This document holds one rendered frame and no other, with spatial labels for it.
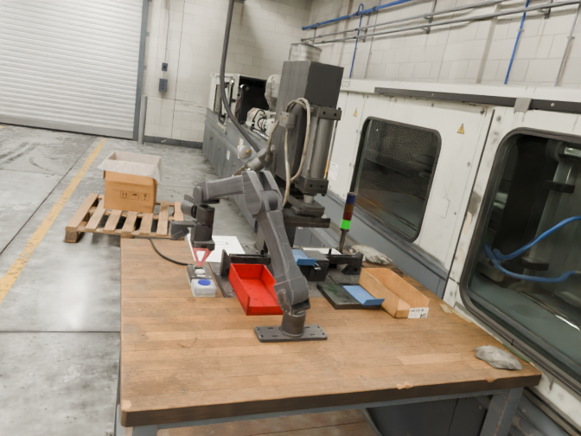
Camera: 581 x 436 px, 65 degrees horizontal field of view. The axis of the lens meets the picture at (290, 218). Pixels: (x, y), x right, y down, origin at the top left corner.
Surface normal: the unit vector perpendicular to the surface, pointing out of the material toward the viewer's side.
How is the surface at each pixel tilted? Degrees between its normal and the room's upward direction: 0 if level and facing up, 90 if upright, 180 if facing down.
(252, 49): 90
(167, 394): 0
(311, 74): 90
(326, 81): 90
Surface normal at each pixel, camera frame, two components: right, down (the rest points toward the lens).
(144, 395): 0.16, -0.95
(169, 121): 0.28, 0.29
